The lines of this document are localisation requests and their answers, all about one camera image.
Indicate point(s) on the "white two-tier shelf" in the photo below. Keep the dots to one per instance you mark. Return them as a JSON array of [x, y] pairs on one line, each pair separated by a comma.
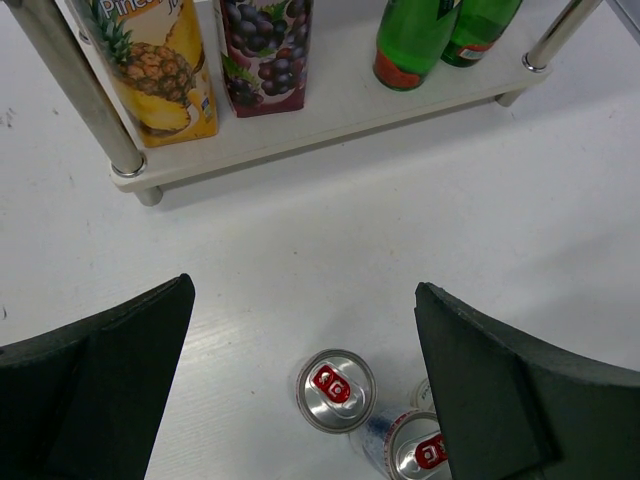
[[345, 98]]

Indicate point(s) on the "green glass bottle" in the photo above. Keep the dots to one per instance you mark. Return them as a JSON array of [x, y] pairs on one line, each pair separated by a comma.
[[410, 40], [480, 25]]

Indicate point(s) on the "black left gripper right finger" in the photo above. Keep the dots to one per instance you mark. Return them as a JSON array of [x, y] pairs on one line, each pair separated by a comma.
[[512, 406]]

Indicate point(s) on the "red grape juice carton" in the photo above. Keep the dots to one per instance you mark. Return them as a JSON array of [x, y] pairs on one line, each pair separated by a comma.
[[264, 51]]

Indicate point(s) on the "pineapple juice carton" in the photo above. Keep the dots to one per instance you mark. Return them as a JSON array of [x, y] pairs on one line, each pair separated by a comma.
[[154, 54]]

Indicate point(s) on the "silver blue energy can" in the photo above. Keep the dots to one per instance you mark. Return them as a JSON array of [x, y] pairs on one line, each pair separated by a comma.
[[335, 391], [403, 443]]

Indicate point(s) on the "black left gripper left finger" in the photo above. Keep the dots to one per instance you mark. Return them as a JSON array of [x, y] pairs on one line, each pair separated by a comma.
[[86, 400]]

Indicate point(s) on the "clear bottle green cap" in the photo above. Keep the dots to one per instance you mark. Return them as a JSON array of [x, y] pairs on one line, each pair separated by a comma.
[[422, 397]]

